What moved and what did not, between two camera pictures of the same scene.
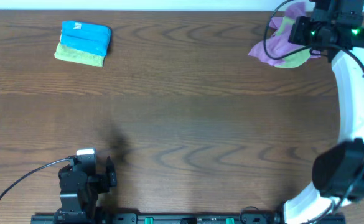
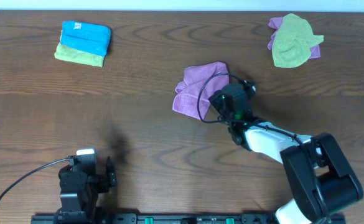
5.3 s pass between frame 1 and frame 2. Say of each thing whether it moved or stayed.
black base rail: stayed
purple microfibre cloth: moved
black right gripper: moved
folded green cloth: stayed
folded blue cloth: stayed
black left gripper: stayed
